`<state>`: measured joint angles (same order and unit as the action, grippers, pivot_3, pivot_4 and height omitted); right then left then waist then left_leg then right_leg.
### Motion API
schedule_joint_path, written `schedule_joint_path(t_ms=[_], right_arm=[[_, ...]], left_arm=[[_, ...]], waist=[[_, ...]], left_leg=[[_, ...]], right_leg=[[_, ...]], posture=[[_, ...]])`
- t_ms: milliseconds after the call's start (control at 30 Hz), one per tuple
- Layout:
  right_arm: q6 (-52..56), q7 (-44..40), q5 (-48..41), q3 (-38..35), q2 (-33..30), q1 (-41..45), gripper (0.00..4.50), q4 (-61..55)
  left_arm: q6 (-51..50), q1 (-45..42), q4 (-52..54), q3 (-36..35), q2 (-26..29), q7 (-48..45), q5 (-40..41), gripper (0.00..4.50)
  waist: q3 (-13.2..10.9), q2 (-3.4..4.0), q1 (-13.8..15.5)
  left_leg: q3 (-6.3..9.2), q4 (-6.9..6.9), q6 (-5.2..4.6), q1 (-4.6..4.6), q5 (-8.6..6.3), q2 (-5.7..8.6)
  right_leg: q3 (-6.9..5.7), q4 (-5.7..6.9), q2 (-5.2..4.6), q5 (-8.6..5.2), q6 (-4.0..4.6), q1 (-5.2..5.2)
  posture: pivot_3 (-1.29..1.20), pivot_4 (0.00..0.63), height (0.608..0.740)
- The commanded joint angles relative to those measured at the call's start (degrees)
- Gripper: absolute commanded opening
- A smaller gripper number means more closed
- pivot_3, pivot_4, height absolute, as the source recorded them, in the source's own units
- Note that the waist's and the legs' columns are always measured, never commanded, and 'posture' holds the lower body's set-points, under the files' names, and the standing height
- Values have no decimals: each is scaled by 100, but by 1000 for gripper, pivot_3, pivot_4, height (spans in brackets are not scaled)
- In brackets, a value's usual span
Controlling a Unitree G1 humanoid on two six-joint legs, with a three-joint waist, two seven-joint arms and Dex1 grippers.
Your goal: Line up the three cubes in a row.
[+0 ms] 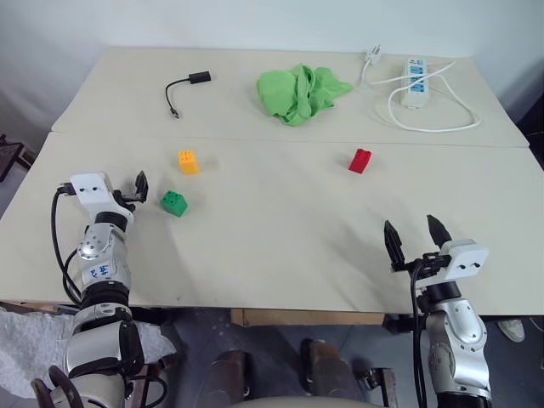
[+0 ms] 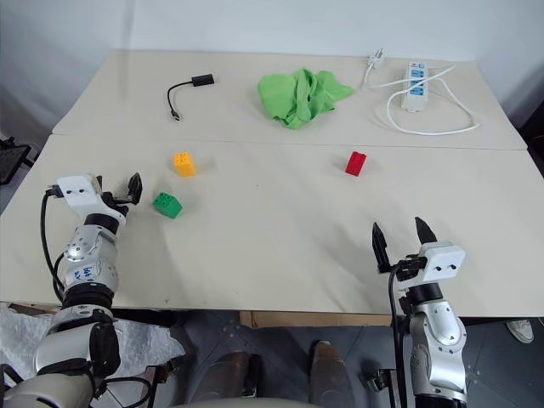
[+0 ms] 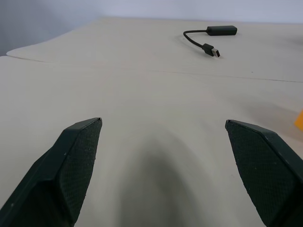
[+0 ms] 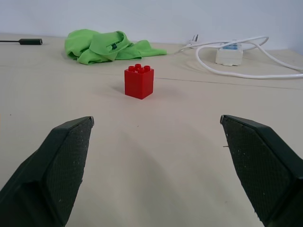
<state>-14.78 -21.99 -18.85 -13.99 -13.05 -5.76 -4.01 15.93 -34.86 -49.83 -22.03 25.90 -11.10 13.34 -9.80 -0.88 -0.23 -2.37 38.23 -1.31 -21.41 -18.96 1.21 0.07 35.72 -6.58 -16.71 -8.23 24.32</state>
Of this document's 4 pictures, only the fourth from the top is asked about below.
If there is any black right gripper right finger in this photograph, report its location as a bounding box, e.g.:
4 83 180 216
220 114 303 227

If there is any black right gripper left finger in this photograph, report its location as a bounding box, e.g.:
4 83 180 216
0 116 95 227

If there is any white power strip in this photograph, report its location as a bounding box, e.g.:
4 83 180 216
215 39 244 67

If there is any red toy brick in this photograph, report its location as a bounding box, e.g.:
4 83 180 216
124 63 155 100

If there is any green crumpled shirt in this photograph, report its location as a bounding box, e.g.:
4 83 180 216
64 28 168 66

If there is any white power cable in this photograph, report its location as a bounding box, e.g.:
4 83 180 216
174 34 303 79

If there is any black cable connector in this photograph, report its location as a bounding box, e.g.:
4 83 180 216
0 38 44 46

